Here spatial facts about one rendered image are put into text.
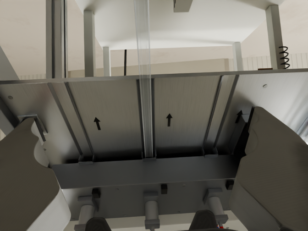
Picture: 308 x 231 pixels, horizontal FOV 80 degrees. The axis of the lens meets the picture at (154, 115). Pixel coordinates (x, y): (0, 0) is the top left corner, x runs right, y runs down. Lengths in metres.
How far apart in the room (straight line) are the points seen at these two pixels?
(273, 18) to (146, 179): 0.71
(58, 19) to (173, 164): 0.46
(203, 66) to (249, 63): 0.69
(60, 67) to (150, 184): 0.37
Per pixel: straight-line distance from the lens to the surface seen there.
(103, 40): 0.93
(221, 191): 0.36
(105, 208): 0.40
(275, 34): 0.82
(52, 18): 0.60
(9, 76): 0.33
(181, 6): 0.66
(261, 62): 3.31
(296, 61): 3.55
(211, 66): 3.01
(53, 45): 0.58
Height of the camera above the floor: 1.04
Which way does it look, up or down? 5 degrees down
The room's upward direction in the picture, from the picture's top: 177 degrees clockwise
